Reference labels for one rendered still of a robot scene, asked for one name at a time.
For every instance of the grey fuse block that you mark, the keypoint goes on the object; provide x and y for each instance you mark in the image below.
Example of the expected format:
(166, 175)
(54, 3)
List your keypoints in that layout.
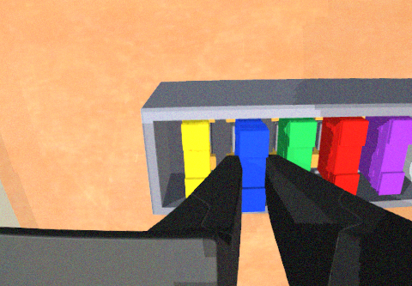
(363, 141)

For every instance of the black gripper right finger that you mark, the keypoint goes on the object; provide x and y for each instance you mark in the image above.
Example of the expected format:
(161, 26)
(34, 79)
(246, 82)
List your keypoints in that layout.
(327, 236)

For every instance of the white rectangular tray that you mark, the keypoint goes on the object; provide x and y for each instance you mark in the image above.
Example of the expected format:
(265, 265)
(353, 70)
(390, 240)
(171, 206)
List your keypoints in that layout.
(7, 214)

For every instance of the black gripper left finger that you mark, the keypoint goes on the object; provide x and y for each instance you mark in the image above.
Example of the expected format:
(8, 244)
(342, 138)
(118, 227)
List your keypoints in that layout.
(197, 244)

